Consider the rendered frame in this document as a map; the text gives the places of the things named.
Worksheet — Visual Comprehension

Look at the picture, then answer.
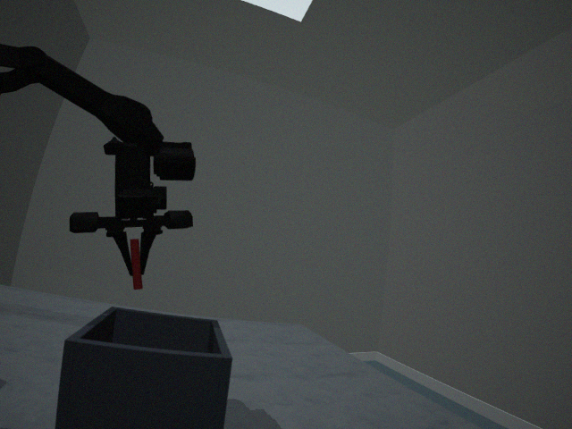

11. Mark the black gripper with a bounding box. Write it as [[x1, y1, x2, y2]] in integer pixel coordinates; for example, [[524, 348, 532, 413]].
[[69, 175, 193, 276]]

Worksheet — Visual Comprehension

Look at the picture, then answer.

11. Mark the red peg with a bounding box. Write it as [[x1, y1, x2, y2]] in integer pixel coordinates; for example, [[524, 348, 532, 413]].
[[130, 239, 143, 290]]

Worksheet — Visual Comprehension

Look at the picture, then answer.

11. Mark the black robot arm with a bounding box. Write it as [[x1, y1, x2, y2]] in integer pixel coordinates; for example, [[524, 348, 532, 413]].
[[0, 44, 196, 220]]

